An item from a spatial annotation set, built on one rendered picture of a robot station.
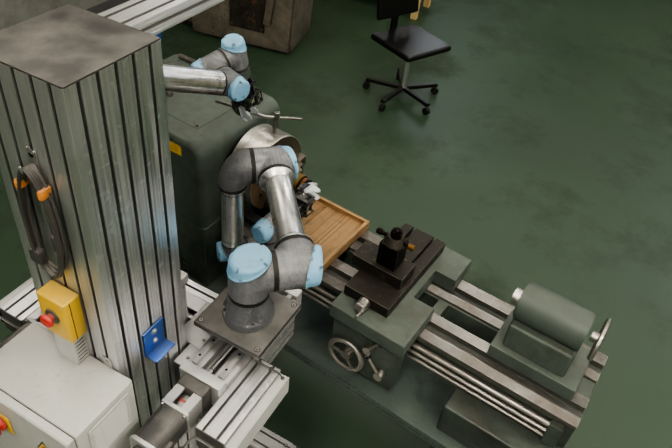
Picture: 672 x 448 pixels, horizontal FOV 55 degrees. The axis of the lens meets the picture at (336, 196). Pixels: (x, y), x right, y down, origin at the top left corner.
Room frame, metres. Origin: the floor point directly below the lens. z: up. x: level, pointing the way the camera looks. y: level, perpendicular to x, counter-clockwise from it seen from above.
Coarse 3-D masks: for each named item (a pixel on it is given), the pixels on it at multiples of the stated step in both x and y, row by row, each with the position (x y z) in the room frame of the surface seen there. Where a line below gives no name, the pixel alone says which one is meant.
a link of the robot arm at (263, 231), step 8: (264, 216) 1.70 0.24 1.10; (256, 224) 1.64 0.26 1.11; (264, 224) 1.64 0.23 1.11; (272, 224) 1.66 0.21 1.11; (256, 232) 1.63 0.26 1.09; (264, 232) 1.62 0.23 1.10; (272, 232) 1.63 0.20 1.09; (256, 240) 1.63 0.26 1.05; (264, 240) 1.61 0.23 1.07; (272, 240) 1.64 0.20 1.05
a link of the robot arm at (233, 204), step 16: (240, 160) 1.59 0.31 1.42; (224, 176) 1.58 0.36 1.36; (240, 176) 1.57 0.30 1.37; (224, 192) 1.57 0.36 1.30; (240, 192) 1.58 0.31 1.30; (224, 208) 1.59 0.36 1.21; (240, 208) 1.60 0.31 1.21; (224, 224) 1.59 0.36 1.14; (240, 224) 1.60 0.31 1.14; (224, 240) 1.60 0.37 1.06; (240, 240) 1.61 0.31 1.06; (224, 256) 1.59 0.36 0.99
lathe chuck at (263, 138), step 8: (272, 128) 2.07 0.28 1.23; (256, 136) 2.00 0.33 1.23; (264, 136) 2.00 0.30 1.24; (272, 136) 2.00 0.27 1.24; (280, 136) 2.01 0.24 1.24; (288, 136) 2.04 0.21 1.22; (248, 144) 1.96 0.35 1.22; (256, 144) 1.96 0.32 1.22; (264, 144) 1.96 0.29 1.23; (272, 144) 1.96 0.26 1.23; (280, 144) 2.00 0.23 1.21; (288, 144) 2.04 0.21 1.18; (296, 144) 2.09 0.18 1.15; (296, 152) 2.09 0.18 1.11; (248, 184) 1.86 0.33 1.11; (256, 184) 1.88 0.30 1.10; (248, 192) 1.86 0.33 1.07; (256, 192) 1.88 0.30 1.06; (264, 192) 1.92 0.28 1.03; (248, 200) 1.87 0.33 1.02; (256, 200) 1.88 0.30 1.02; (264, 200) 1.93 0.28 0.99
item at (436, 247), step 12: (408, 228) 1.88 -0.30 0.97; (420, 240) 1.82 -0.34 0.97; (432, 240) 1.85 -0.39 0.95; (408, 252) 1.74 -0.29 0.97; (420, 252) 1.75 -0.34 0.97; (432, 252) 1.76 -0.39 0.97; (420, 264) 1.69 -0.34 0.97; (360, 276) 1.59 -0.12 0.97; (372, 276) 1.60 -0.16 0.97; (420, 276) 1.66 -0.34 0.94; (348, 288) 1.53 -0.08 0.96; (360, 288) 1.53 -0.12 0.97; (372, 288) 1.54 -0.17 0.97; (384, 288) 1.55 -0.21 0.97; (408, 288) 1.58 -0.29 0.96; (372, 300) 1.49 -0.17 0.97; (384, 300) 1.49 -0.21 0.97; (396, 300) 1.50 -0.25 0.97; (384, 312) 1.46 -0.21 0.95
